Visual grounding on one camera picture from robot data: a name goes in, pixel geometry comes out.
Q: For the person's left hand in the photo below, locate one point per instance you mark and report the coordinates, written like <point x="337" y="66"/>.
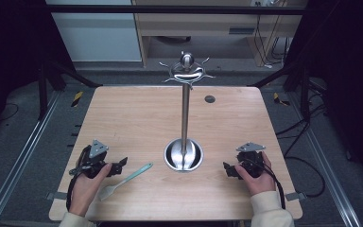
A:
<point x="86" y="189"/>

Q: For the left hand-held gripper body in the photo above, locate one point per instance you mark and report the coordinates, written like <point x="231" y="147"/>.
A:
<point x="97" y="149"/>

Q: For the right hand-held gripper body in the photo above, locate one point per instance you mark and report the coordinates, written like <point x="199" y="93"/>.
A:
<point x="251" y="157"/>

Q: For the person's right hand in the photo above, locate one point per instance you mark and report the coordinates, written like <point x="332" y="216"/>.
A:
<point x="260" y="184"/>

